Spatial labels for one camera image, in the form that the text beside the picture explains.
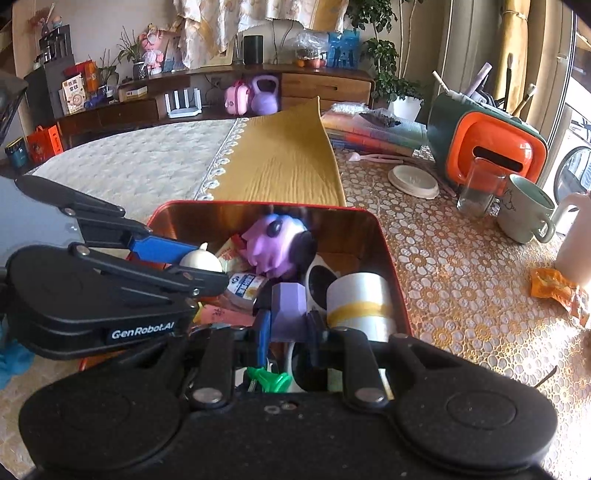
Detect tall green houseplant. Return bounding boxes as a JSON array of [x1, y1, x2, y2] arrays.
[[346, 0, 426, 105]]

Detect white bottle with yellow band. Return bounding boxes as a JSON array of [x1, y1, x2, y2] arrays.
[[325, 272, 399, 343]]

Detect clear bag of fruit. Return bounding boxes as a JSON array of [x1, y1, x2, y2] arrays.
[[284, 30, 327, 70]]

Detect floral hanging cloth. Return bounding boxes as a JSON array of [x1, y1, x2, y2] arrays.
[[173, 0, 350, 70]]

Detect pink toy backpack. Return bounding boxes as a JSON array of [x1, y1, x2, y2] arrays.
[[224, 80, 253, 116]]

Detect printed snack box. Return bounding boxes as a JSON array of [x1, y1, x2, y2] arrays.
[[62, 76, 89, 116]]

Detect cream quilted table cover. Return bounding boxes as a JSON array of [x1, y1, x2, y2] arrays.
[[25, 117, 250, 219]]

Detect green plastic toy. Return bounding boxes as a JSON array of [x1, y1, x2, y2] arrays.
[[245, 366, 294, 394]]

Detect small potted plant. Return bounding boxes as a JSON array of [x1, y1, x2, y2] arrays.
[[116, 27, 149, 81]]

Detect red tin box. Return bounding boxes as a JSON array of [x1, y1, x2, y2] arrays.
[[78, 199, 414, 402]]

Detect small white bottle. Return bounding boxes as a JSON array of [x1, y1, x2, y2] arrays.
[[226, 272, 269, 311]]

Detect white round coaster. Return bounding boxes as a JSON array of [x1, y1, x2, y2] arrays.
[[387, 165, 440, 200]]

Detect white paper roll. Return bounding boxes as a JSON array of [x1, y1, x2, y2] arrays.
[[465, 62, 493, 96]]

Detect white router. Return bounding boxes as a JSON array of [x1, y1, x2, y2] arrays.
[[165, 89, 203, 119]]

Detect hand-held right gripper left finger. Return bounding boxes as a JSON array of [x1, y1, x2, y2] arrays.
[[175, 295, 275, 411]]

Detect blue purple octopus toy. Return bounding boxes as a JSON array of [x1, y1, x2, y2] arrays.
[[240, 213, 319, 282]]

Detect yellow curtain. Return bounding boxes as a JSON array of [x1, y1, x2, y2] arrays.
[[501, 0, 532, 116]]

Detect white planter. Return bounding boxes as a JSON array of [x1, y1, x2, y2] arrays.
[[387, 95, 424, 122]]

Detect pink plastic spoon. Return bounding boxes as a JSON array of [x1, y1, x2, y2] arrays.
[[346, 153, 408, 163]]

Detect black and white toy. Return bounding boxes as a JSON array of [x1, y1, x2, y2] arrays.
[[305, 260, 341, 313]]

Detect white jug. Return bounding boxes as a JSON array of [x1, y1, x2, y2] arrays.
[[554, 191, 591, 290]]

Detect clear drinking glass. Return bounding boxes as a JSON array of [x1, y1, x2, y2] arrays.
[[456, 158, 509, 219]]

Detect dark small pouch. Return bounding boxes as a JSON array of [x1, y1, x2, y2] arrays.
[[358, 111, 400, 128]]

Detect wooden cabinet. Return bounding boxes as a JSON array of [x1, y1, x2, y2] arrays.
[[55, 62, 376, 139]]

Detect person's left hand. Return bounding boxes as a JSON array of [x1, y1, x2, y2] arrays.
[[0, 318, 36, 389]]

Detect washing machine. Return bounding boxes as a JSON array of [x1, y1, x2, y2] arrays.
[[551, 104, 591, 209]]

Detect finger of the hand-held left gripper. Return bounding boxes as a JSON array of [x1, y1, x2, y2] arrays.
[[15, 175, 204, 267], [69, 244, 230, 299]]

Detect stack of books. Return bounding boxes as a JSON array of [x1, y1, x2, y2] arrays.
[[321, 108, 430, 157]]

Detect purple block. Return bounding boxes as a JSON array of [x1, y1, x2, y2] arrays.
[[270, 282, 309, 343]]

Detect red and white small packet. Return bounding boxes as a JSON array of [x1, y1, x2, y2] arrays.
[[215, 234, 253, 273]]

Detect pink doll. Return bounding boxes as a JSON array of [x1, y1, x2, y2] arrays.
[[141, 23, 165, 76]]

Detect pale green mug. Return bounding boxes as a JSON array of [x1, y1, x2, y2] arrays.
[[496, 174, 557, 245]]

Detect writing brush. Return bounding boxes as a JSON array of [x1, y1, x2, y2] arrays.
[[505, 52, 515, 112], [512, 83, 537, 117]]

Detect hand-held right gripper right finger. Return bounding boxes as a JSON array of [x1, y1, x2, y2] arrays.
[[305, 310, 462, 411]]

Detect orange snack wrapper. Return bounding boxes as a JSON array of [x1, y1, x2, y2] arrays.
[[529, 268, 591, 329]]

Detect green and orange storage box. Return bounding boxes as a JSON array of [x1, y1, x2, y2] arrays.
[[427, 91, 550, 188]]

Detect purple kettlebell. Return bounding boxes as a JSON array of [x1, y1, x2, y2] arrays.
[[250, 75, 281, 116]]

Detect cream garlic-shaped toy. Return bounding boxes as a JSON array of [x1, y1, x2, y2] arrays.
[[179, 243, 223, 273]]

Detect yellow table mat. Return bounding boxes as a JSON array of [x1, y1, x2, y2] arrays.
[[196, 96, 348, 208]]

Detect orange gift bag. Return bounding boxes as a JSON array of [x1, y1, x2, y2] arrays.
[[26, 124, 64, 164]]

